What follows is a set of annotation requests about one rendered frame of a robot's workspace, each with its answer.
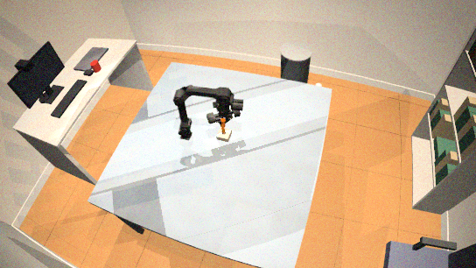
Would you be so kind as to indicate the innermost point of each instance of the beige square block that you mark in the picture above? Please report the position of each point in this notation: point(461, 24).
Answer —
point(224, 137)

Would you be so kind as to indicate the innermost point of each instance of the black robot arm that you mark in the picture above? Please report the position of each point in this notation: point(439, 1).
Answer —
point(223, 97)

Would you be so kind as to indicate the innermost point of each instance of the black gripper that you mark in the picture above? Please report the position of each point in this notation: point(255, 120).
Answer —
point(228, 114)

